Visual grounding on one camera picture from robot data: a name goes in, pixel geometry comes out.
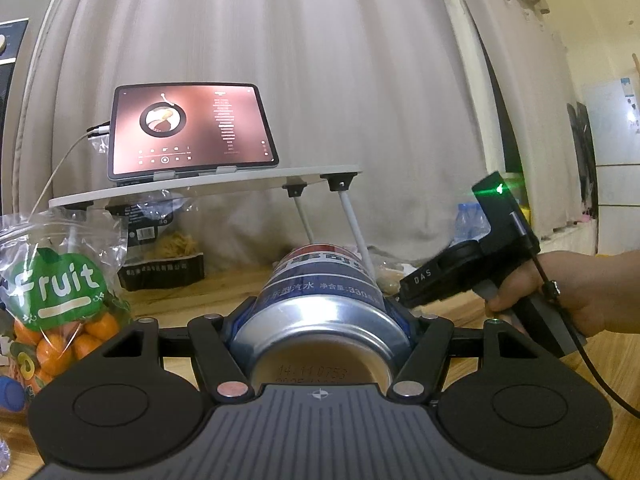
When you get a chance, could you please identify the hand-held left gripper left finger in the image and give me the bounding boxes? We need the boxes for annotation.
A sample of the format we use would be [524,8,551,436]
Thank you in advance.
[99,298,257,402]

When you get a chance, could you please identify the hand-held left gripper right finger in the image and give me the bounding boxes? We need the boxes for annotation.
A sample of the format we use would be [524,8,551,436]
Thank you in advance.
[387,304,539,402]

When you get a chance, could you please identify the blue soda can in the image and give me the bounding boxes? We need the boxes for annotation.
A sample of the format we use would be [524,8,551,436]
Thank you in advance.
[225,243,416,396]

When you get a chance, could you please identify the person's right forearm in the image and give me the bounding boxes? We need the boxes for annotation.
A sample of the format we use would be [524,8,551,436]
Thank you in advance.
[617,253,640,333]

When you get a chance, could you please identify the person's right hand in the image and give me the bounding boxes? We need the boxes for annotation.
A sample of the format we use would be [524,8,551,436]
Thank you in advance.
[486,251,619,336]

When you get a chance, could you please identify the pack of water bottles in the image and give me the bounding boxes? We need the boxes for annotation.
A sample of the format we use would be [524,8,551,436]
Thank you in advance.
[455,203,494,247]

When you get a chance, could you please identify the dark hanging clothes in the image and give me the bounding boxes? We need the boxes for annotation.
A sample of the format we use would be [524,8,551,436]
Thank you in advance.
[566,102,599,222]

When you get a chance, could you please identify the white refrigerator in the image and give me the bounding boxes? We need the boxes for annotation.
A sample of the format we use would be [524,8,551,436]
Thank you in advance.
[581,76,640,257]

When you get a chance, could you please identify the white folding lap table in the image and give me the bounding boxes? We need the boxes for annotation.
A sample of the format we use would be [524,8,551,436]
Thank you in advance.
[48,164,375,281]

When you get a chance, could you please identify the clear bag of tangerines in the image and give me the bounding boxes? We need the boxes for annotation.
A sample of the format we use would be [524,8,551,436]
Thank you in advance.
[0,208,134,397]

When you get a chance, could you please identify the blue bottle cap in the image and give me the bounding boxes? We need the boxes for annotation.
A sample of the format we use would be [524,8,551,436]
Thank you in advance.
[0,377,26,414]

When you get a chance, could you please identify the grey tablet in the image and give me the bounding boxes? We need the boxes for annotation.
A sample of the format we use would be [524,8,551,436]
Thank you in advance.
[107,83,279,183]

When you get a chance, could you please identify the beige curtain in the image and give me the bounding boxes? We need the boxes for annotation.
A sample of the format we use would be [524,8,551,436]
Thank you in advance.
[15,0,571,263]

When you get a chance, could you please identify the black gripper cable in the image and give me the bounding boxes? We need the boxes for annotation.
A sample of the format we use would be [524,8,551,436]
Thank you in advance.
[509,212,640,418]

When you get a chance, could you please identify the white charging cable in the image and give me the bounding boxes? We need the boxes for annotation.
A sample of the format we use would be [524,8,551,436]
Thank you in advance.
[14,122,112,221]

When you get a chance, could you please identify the black wall appliance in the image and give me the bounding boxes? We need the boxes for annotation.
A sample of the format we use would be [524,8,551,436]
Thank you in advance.
[0,17,31,128]

